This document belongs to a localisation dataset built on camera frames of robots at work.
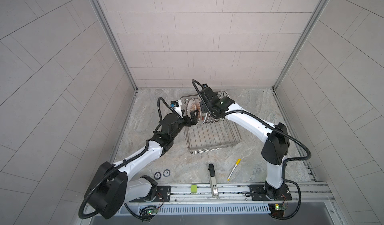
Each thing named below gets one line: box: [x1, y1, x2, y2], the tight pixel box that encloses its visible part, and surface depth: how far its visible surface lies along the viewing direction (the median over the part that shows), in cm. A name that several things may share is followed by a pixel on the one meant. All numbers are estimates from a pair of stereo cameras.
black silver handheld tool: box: [208, 163, 219, 198], surface depth 74 cm
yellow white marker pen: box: [227, 158, 242, 181], surface depth 80 cm
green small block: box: [190, 184, 198, 193], surface depth 74 cm
